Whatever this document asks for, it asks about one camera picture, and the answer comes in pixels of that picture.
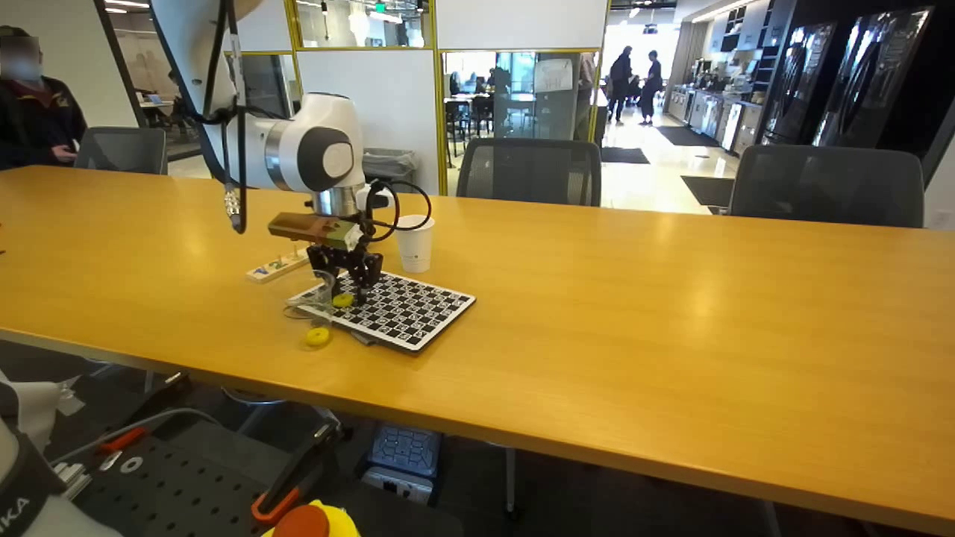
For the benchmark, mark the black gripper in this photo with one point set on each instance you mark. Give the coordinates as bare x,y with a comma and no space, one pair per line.
359,262

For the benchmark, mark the round yellow block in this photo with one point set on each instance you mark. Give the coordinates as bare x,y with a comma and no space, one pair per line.
319,337
345,300

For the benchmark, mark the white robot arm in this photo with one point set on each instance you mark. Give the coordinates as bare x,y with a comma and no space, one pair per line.
314,149

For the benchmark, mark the white paper cup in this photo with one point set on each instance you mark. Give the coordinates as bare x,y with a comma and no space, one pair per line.
416,241

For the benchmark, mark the checkered marker calibration board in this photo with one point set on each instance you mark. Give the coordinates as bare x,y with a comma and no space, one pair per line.
401,310

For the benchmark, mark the white marker strip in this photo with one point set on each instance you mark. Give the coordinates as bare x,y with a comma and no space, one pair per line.
277,267

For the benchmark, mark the blue box under table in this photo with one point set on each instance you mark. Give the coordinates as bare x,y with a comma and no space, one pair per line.
404,464

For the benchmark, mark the middle grey office chair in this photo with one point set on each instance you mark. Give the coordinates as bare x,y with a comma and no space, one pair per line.
538,170

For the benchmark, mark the grey office chair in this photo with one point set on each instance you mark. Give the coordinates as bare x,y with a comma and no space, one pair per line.
830,182
137,149
538,170

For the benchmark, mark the left grey office chair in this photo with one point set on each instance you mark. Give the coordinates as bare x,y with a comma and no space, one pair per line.
137,149

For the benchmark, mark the person with face mask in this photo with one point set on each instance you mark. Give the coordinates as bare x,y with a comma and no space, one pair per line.
41,118

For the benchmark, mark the right grey office chair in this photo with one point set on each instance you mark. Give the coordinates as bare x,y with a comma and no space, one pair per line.
830,182

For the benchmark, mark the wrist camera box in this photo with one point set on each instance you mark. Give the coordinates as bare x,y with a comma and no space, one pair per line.
314,228

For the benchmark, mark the orange handled clamp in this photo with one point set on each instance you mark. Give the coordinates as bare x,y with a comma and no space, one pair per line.
295,480

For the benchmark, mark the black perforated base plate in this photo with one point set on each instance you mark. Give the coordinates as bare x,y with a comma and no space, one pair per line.
198,480

